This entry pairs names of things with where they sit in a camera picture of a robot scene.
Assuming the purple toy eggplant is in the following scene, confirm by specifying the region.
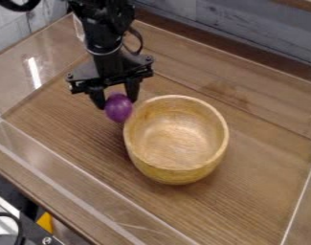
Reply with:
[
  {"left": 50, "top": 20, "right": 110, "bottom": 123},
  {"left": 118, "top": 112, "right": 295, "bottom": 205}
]
[{"left": 106, "top": 93, "right": 134, "bottom": 123}]

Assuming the brown wooden bowl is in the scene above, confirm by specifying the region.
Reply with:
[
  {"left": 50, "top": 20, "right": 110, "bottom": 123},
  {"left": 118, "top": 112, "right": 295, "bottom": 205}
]
[{"left": 123, "top": 95, "right": 230, "bottom": 185}]

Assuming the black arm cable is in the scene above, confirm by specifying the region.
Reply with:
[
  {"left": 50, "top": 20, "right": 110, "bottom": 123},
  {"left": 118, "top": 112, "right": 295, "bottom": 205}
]
[{"left": 0, "top": 0, "right": 43, "bottom": 13}]

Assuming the yellow warning sticker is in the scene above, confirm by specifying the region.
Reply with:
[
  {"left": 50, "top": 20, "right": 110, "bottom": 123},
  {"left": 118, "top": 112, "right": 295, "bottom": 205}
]
[{"left": 36, "top": 212, "right": 54, "bottom": 233}]

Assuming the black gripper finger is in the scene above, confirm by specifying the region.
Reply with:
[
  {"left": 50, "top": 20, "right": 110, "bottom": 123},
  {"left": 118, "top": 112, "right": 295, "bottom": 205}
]
[
  {"left": 88, "top": 87, "right": 107, "bottom": 110},
  {"left": 124, "top": 78, "right": 140, "bottom": 102}
]

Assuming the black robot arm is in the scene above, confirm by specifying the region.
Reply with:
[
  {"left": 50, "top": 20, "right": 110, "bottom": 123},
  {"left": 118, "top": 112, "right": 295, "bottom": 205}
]
[{"left": 67, "top": 0, "right": 154, "bottom": 109}]

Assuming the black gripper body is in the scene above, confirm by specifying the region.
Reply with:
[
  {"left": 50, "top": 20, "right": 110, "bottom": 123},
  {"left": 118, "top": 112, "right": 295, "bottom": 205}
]
[{"left": 66, "top": 51, "right": 154, "bottom": 94}]

